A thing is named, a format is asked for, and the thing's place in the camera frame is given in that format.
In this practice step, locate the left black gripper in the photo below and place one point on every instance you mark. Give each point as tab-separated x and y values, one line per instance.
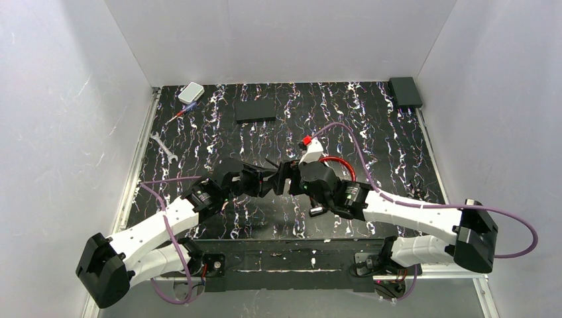
256	181

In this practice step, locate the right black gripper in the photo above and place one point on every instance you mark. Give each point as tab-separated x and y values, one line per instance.
286	176

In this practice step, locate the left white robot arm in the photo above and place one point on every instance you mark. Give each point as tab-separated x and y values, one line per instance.
145	241

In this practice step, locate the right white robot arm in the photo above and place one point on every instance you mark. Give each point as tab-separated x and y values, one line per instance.
465	236

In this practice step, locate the black flat box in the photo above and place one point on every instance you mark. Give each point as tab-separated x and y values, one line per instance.
255	111

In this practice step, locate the silver wrench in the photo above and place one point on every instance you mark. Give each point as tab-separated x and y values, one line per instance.
169	154

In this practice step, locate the small red blue screwdriver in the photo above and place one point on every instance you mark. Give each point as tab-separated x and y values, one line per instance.
185	109

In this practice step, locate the white rectangular box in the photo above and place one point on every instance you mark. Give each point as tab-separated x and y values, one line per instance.
190	93

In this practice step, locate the black corner box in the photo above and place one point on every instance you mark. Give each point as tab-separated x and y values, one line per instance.
405	93

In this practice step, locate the orange handled screwdriver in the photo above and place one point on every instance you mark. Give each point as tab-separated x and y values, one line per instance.
272	163

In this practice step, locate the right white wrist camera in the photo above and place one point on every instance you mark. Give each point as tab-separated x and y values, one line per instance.
311	149

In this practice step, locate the red cable lock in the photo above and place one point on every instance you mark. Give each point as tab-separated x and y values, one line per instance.
343	169

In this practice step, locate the black base frame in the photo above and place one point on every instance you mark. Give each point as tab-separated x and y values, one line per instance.
235	265

